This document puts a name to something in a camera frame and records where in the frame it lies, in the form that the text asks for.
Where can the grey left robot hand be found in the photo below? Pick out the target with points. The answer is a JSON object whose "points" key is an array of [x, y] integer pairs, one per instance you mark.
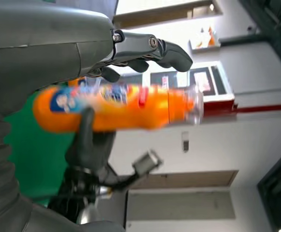
{"points": [[34, 48]]}

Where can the orange bottle blue white label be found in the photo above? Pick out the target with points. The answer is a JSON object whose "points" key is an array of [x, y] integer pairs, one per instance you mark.
{"points": [[130, 112]]}

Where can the green table mat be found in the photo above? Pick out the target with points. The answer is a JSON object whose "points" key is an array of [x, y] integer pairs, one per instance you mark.
{"points": [[38, 160]]}

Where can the brown wooden strip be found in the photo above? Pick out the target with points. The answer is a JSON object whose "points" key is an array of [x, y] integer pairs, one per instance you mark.
{"points": [[154, 16], [179, 180]]}

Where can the black cabinet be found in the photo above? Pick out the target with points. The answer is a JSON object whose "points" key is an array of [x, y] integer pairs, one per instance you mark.
{"points": [[280, 198], [275, 25]]}

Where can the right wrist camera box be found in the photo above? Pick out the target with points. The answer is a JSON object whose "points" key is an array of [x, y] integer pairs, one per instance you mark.
{"points": [[146, 163]]}

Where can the grey wall socket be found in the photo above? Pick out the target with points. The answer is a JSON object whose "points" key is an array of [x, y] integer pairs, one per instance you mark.
{"points": [[185, 142]]}

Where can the grey wall panel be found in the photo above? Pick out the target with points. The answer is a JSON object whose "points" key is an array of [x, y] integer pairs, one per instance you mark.
{"points": [[179, 205]]}

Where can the white wall shelf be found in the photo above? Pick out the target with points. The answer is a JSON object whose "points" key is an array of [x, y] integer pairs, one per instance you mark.
{"points": [[203, 41]]}

